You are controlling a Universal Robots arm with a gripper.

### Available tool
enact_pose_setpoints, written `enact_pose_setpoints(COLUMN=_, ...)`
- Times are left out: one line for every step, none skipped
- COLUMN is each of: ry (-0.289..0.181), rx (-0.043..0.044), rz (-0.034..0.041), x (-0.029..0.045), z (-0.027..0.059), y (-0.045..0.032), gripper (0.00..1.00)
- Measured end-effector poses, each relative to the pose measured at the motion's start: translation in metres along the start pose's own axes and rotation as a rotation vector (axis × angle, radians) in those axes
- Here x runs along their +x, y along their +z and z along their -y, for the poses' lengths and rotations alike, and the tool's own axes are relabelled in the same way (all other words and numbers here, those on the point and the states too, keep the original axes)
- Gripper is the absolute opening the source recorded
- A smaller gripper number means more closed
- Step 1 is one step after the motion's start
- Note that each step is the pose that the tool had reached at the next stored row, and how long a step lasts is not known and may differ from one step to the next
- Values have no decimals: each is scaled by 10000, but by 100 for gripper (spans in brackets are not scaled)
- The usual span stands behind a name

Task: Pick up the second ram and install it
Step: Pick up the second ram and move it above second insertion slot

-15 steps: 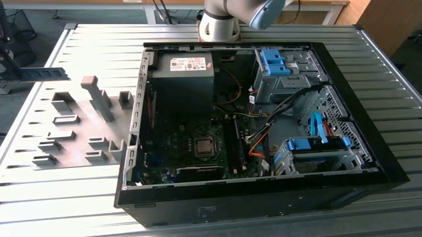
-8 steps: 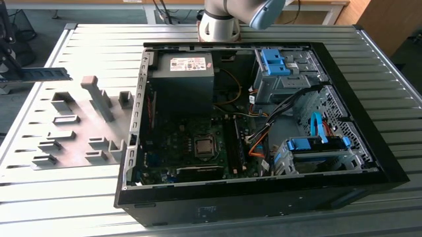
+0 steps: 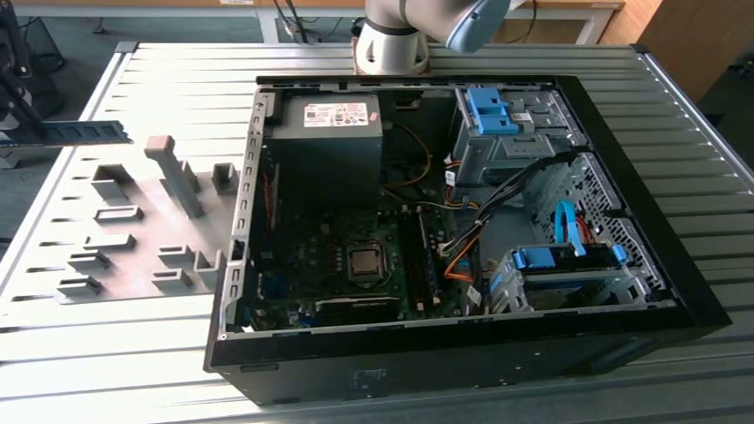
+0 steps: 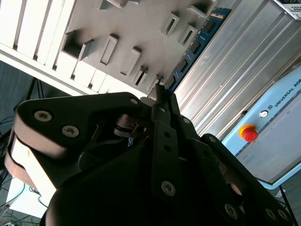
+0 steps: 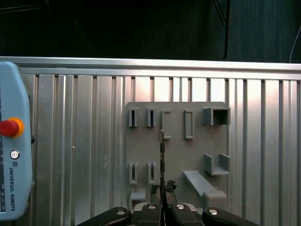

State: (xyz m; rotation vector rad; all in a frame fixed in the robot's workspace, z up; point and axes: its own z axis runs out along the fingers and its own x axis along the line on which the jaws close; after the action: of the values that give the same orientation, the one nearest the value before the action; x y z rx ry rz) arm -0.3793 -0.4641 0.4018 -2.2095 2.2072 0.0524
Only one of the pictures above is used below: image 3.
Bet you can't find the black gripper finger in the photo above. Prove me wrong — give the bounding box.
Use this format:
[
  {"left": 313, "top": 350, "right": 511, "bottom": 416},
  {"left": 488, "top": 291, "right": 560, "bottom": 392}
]
[{"left": 2, "top": 81, "right": 50, "bottom": 145}]

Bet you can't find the black RAM slot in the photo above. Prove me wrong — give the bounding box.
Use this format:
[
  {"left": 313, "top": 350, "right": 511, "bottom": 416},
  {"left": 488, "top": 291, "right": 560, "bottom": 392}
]
[{"left": 397, "top": 205, "right": 427, "bottom": 311}]

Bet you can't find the grey parts rack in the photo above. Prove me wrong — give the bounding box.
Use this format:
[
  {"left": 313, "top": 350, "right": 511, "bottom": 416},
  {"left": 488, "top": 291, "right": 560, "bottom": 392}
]
[{"left": 53, "top": 135, "right": 240, "bottom": 307}]

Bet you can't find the grey power supply unit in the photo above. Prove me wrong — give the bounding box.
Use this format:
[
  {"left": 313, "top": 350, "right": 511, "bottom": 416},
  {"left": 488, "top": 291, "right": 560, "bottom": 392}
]
[{"left": 267, "top": 92, "right": 385, "bottom": 208}]

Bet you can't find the silver CPU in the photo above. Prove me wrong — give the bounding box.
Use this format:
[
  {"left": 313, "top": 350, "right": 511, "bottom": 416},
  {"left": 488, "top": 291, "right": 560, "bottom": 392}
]
[{"left": 348, "top": 247, "right": 385, "bottom": 280}]

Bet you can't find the CPU socket with metal cover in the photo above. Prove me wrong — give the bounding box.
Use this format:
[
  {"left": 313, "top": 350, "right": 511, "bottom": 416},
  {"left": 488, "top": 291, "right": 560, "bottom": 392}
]
[{"left": 341, "top": 237, "right": 395, "bottom": 291}]

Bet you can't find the black graphics card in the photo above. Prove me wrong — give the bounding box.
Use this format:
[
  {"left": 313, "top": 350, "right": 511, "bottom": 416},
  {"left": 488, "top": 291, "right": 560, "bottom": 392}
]
[{"left": 312, "top": 294, "right": 403, "bottom": 327}]

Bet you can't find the green motherboard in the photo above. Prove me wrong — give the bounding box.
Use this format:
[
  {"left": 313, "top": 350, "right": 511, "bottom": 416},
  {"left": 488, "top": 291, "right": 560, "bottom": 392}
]
[{"left": 249, "top": 205, "right": 467, "bottom": 330}]

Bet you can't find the tall grey metal drive cage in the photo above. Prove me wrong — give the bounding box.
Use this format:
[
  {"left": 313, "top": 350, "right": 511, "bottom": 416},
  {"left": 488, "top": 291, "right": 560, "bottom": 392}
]
[{"left": 452, "top": 86, "right": 589, "bottom": 186}]

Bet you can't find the black PC case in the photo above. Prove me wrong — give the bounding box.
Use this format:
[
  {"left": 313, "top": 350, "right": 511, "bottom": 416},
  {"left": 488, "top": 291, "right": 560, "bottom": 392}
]
[{"left": 202, "top": 74, "right": 732, "bottom": 406}]

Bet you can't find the hard disk in blue carrier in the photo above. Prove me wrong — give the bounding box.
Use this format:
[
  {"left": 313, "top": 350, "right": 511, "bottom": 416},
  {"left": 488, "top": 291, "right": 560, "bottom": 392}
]
[{"left": 509, "top": 245, "right": 627, "bottom": 271}]

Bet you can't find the low grey metal drive cage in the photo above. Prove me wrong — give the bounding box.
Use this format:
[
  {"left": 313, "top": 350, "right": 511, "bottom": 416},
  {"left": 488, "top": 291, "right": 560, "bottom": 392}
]
[{"left": 485, "top": 246, "right": 672, "bottom": 314}]

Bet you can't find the brown wooden cabinet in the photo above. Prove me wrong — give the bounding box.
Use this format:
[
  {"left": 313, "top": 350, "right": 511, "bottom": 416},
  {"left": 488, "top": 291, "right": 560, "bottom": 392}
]
[{"left": 599, "top": 0, "right": 754, "bottom": 102}]

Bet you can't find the thin yellow wire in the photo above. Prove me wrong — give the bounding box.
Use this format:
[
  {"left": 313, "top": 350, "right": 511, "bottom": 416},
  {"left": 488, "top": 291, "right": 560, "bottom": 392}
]
[{"left": 380, "top": 123, "right": 435, "bottom": 192}]

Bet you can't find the blue plastic bay bracket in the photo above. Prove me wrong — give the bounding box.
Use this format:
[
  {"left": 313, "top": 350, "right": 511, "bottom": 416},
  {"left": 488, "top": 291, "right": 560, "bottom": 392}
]
[{"left": 464, "top": 87, "right": 523, "bottom": 136}]

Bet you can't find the orange data cable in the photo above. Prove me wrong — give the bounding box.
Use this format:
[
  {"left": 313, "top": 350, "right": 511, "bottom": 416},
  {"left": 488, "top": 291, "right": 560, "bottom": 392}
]
[{"left": 441, "top": 246, "right": 473, "bottom": 282}]

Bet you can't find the black cable bundle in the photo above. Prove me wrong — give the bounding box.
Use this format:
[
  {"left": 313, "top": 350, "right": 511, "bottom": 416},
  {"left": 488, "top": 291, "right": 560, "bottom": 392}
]
[{"left": 467, "top": 152, "right": 577, "bottom": 231}]

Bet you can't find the blue flat data cable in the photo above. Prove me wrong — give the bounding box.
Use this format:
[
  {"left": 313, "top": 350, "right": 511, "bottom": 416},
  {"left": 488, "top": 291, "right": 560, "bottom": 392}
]
[{"left": 552, "top": 199, "right": 588, "bottom": 256}]

